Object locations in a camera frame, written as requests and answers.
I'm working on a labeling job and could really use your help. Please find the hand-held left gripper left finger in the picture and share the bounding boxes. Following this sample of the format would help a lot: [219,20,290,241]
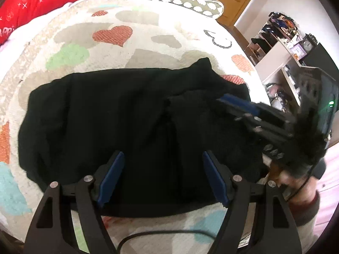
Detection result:
[23,150,125,254]

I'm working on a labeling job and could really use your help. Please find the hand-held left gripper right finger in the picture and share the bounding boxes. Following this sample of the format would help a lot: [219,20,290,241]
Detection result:
[203,150,302,254]

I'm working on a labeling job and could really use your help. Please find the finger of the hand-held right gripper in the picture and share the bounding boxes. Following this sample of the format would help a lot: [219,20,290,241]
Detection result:
[234,114,295,145]
[217,94,297,129]

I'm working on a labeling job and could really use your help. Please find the black pants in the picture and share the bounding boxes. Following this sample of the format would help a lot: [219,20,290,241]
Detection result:
[18,58,265,217]

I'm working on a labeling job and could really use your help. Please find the person's right forearm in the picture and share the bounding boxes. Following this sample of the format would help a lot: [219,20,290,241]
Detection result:
[286,157,339,246]

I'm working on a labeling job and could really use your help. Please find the person's right hand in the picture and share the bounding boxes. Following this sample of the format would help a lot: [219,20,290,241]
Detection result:
[266,161,311,193]

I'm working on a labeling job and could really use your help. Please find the black monitor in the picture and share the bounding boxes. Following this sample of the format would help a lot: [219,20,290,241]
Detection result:
[304,42,339,81]

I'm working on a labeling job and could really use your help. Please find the black table clock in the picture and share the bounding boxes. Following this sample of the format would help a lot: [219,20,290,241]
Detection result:
[301,33,317,57]

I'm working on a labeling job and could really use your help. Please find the white cluttered shelf unit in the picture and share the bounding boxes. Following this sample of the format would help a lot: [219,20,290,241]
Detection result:
[245,11,318,113]

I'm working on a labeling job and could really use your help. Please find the heart-patterned quilt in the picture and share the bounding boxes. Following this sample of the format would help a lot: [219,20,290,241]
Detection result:
[0,0,271,250]

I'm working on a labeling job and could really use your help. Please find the white fleece blanket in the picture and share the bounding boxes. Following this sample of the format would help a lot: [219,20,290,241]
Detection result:
[0,1,80,61]

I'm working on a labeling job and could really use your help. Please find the red embroidered pillow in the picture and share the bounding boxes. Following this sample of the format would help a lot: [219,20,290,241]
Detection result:
[0,0,92,45]

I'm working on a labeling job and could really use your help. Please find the black cable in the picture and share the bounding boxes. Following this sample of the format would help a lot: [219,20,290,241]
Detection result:
[117,229,220,254]

